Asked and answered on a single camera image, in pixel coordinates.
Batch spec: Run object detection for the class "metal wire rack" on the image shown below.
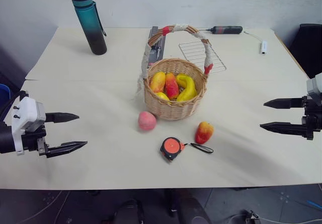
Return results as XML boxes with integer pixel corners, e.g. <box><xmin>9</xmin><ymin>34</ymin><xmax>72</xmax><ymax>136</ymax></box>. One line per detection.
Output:
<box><xmin>178</xmin><ymin>42</ymin><xmax>227</xmax><ymax>74</ymax></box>

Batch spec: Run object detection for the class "yellow orange mango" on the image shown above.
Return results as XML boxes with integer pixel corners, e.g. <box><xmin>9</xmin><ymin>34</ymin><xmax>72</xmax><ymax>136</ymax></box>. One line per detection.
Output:
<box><xmin>149</xmin><ymin>71</ymin><xmax>167</xmax><ymax>94</ymax></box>

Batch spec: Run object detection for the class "wicker basket with handle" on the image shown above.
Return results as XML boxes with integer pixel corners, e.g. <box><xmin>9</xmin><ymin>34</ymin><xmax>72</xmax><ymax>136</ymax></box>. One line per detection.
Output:
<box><xmin>131</xmin><ymin>23</ymin><xmax>215</xmax><ymax>121</ymax></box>

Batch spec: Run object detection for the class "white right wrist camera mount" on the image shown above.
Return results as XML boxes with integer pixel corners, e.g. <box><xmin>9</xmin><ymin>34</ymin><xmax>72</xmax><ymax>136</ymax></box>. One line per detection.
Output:
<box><xmin>306</xmin><ymin>72</ymin><xmax>322</xmax><ymax>100</ymax></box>

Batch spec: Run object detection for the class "black floor object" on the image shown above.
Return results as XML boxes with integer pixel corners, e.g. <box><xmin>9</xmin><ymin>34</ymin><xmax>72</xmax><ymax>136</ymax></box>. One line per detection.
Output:
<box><xmin>240</xmin><ymin>209</ymin><xmax>262</xmax><ymax>224</ymax></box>

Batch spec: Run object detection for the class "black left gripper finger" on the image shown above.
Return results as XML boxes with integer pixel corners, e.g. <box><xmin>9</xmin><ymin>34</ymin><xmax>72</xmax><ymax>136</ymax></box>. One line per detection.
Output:
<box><xmin>46</xmin><ymin>140</ymin><xmax>88</xmax><ymax>159</ymax></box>
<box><xmin>45</xmin><ymin>112</ymin><xmax>81</xmax><ymax>124</ymax></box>

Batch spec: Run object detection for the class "orange black tape measure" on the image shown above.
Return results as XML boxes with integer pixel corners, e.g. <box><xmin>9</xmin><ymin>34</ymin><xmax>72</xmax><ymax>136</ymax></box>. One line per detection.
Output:
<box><xmin>159</xmin><ymin>137</ymin><xmax>214</xmax><ymax>163</ymax></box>

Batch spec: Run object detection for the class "red-yellow mango on table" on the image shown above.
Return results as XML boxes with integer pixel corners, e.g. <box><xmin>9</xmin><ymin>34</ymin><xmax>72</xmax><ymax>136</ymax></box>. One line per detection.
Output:
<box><xmin>194</xmin><ymin>121</ymin><xmax>215</xmax><ymax>145</ymax></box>

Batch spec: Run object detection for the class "teal water bottle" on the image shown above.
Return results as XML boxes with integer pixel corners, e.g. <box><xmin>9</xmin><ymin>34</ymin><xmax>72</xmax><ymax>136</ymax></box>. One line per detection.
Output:
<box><xmin>69</xmin><ymin>0</ymin><xmax>108</xmax><ymax>56</ymax></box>

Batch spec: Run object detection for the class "white adapter with cable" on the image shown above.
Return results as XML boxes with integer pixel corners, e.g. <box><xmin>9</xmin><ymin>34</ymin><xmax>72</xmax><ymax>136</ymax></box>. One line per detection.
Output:
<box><xmin>243</xmin><ymin>31</ymin><xmax>268</xmax><ymax>55</ymax></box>

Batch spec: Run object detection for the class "dark rounded shape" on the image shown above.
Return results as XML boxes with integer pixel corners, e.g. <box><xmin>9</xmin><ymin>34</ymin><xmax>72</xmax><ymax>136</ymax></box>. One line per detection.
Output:
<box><xmin>164</xmin><ymin>188</ymin><xmax>212</xmax><ymax>224</ymax></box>

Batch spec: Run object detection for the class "small yellow fruit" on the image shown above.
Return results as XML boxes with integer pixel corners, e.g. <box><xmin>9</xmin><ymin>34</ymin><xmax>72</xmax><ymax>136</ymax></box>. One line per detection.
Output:
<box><xmin>155</xmin><ymin>92</ymin><xmax>172</xmax><ymax>106</ymax></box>

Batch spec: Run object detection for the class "blue floor cable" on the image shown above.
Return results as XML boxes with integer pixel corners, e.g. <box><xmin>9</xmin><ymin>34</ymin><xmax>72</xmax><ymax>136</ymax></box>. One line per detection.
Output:
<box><xmin>301</xmin><ymin>199</ymin><xmax>322</xmax><ymax>212</ymax></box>

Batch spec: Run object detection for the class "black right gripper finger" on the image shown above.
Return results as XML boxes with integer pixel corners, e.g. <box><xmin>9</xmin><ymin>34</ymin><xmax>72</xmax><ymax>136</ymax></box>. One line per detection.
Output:
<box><xmin>259</xmin><ymin>121</ymin><xmax>307</xmax><ymax>137</ymax></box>
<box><xmin>263</xmin><ymin>98</ymin><xmax>305</xmax><ymax>110</ymax></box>

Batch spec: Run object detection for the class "blue bin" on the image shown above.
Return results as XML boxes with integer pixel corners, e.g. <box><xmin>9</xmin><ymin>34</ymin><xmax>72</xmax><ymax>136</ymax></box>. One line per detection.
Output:
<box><xmin>0</xmin><ymin>83</ymin><xmax>11</xmax><ymax>102</ymax></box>

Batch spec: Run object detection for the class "pink peach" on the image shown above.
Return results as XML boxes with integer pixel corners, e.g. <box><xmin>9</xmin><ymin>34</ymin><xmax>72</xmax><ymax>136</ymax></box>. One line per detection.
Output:
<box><xmin>137</xmin><ymin>111</ymin><xmax>158</xmax><ymax>132</ymax></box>

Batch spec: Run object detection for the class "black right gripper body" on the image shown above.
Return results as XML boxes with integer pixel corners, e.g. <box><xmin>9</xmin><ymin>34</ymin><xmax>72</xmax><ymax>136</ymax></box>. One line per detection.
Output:
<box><xmin>301</xmin><ymin>94</ymin><xmax>322</xmax><ymax>140</ymax></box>

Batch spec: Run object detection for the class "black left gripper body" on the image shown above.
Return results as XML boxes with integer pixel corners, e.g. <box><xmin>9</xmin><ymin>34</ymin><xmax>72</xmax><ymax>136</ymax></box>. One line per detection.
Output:
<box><xmin>21</xmin><ymin>123</ymin><xmax>49</xmax><ymax>159</ymax></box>

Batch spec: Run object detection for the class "red yellow mango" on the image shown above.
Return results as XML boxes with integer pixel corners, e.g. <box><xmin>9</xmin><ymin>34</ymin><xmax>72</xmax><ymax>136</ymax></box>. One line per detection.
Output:
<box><xmin>164</xmin><ymin>72</ymin><xmax>180</xmax><ymax>100</ymax></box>

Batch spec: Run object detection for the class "yellow banana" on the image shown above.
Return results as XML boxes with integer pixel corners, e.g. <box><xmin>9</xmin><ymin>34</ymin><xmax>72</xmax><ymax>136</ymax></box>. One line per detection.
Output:
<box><xmin>176</xmin><ymin>73</ymin><xmax>198</xmax><ymax>102</ymax></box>

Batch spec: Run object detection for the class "black electric screwdriver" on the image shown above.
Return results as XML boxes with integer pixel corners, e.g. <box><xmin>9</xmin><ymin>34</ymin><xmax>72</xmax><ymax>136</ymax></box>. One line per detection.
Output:
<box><xmin>204</xmin><ymin>25</ymin><xmax>244</xmax><ymax>35</ymax></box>

